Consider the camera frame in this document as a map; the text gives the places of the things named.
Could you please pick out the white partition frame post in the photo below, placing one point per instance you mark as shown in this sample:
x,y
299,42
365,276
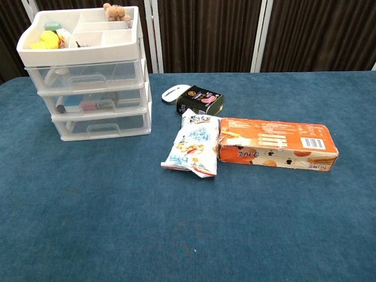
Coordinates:
x,y
260,35
29,6
154,35

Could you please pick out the black capped cylinder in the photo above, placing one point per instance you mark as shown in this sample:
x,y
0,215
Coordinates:
x,y
60,109

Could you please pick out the white small packet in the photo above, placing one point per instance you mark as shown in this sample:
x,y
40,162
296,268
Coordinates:
x,y
65,35

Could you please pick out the clear drawer with white object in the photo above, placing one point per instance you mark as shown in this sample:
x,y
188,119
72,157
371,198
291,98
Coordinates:
x,y
120,73

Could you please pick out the green capped small container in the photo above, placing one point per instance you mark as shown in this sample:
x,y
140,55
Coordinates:
x,y
53,26

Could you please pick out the brown plush bear toy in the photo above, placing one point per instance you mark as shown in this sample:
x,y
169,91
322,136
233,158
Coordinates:
x,y
113,12

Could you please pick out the blue and white small box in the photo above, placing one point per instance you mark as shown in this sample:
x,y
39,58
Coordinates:
x,y
73,102

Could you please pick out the white computer mouse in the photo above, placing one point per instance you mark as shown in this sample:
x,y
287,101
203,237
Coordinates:
x,y
173,92

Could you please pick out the white curved plastic object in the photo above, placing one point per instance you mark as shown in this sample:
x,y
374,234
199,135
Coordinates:
x,y
51,76

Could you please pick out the long orange cardboard box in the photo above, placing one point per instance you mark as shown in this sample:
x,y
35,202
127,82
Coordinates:
x,y
276,144

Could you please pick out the clear drawer with mixed items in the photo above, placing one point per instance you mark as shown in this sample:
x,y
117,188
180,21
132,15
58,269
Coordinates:
x,y
130,99

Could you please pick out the black tin can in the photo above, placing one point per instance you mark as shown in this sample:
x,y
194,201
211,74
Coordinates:
x,y
202,101

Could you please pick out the white and blue snack bag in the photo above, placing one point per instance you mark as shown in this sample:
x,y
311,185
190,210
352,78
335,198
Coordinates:
x,y
194,144

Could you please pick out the pink small item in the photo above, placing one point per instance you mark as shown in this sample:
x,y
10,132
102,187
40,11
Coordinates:
x,y
89,105

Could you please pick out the yellow rubber toy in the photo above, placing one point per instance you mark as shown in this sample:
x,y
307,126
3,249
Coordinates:
x,y
48,39

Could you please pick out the white plastic drawer unit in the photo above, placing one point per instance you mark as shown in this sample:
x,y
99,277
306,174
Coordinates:
x,y
79,55

